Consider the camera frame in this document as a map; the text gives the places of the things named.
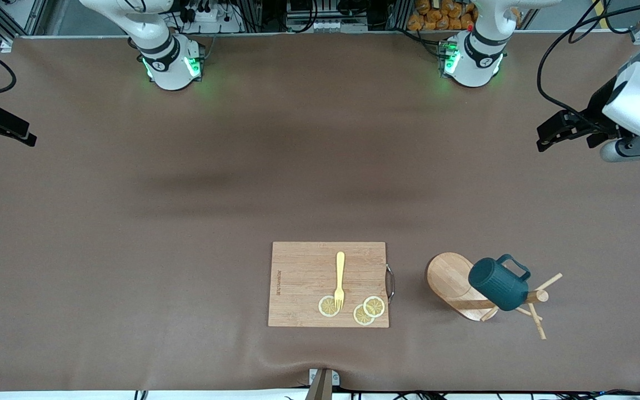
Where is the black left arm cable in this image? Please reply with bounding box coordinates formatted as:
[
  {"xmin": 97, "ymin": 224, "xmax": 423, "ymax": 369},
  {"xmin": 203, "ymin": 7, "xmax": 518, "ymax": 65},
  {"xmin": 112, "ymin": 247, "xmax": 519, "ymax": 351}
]
[{"xmin": 537, "ymin": 0, "xmax": 640, "ymax": 126}]

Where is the white power strip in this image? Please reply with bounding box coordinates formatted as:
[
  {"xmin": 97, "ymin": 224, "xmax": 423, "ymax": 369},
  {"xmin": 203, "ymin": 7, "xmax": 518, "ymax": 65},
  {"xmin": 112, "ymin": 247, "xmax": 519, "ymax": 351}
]
[
  {"xmin": 287, "ymin": 16, "xmax": 368, "ymax": 32},
  {"xmin": 178, "ymin": 3, "xmax": 243, "ymax": 34}
]

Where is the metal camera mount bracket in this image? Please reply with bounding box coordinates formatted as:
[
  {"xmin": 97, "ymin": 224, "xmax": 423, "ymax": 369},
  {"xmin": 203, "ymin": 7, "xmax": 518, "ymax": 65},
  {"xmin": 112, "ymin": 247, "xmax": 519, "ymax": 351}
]
[{"xmin": 304, "ymin": 368, "xmax": 341, "ymax": 400}]

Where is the dark teal ribbed mug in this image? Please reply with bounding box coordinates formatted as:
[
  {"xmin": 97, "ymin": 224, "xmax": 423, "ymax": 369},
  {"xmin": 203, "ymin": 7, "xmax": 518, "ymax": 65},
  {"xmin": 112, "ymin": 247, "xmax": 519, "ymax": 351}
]
[{"xmin": 468, "ymin": 254, "xmax": 532, "ymax": 312}]

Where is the wooden mug tree rack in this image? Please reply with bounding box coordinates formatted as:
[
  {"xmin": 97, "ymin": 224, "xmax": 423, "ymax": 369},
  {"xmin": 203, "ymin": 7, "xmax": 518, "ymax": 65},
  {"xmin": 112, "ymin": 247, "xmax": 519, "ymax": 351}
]
[{"xmin": 426, "ymin": 252, "xmax": 564, "ymax": 341}]

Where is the bamboo cutting board metal handle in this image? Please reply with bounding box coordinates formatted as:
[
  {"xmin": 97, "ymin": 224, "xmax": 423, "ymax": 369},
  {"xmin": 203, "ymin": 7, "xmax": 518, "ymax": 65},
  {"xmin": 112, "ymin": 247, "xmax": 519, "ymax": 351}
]
[{"xmin": 268, "ymin": 241, "xmax": 396, "ymax": 328}]

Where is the yellow plastic fork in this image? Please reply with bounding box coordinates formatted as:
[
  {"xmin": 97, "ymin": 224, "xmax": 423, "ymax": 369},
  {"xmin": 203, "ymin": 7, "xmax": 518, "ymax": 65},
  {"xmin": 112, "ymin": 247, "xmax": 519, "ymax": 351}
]
[{"xmin": 334, "ymin": 251, "xmax": 346, "ymax": 311}]

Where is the pile of orange items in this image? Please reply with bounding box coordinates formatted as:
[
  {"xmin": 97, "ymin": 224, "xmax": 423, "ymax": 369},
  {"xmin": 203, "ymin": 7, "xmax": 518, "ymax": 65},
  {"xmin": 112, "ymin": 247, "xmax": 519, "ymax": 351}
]
[{"xmin": 407, "ymin": 0, "xmax": 479, "ymax": 31}]

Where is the brown table mat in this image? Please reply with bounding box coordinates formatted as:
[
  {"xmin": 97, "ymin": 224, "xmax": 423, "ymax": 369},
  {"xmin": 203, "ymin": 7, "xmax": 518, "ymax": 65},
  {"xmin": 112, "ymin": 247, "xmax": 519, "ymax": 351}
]
[{"xmin": 0, "ymin": 31, "xmax": 640, "ymax": 392}]

